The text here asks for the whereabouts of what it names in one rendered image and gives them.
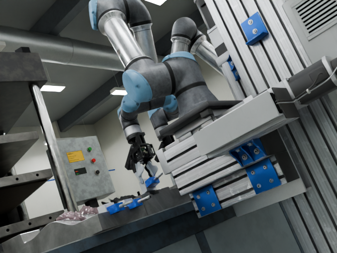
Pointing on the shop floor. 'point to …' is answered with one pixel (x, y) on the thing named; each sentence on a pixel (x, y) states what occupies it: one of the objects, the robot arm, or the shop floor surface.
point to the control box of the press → (85, 170)
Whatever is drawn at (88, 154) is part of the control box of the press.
